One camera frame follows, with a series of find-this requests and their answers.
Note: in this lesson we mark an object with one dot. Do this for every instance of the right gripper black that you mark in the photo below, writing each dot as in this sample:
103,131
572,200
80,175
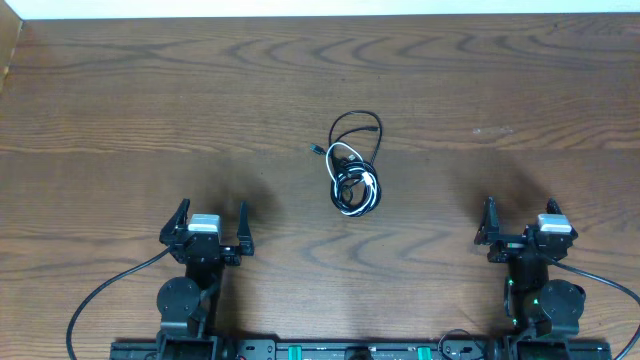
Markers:
489,234

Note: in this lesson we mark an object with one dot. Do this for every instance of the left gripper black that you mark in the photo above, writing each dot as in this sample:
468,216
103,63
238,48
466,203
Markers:
234,258

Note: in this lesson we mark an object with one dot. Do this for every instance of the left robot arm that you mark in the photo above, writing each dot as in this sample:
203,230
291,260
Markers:
188,303

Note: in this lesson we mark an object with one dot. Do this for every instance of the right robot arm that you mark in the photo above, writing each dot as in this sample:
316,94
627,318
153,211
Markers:
545,312

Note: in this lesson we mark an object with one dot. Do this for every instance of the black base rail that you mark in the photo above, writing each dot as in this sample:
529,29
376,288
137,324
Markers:
273,350

